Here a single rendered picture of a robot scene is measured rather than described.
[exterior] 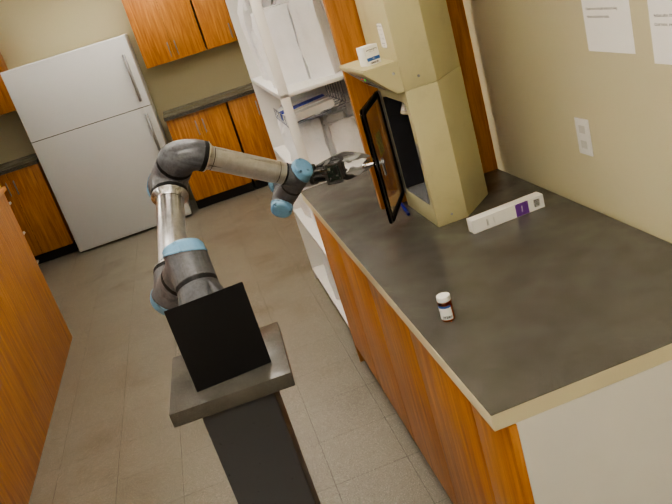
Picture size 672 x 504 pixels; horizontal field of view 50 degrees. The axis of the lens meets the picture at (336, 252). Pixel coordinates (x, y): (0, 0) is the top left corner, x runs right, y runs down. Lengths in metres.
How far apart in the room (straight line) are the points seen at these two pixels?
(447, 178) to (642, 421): 1.09
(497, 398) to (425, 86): 1.15
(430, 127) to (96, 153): 5.17
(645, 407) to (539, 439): 0.24
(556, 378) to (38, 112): 6.17
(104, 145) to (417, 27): 5.17
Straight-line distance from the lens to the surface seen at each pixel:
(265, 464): 2.05
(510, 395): 1.55
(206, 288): 1.90
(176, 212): 2.23
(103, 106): 7.14
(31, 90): 7.20
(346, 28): 2.65
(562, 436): 1.61
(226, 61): 7.80
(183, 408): 1.88
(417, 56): 2.34
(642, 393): 1.66
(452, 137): 2.42
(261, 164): 2.31
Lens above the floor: 1.82
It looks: 21 degrees down
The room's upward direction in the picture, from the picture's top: 17 degrees counter-clockwise
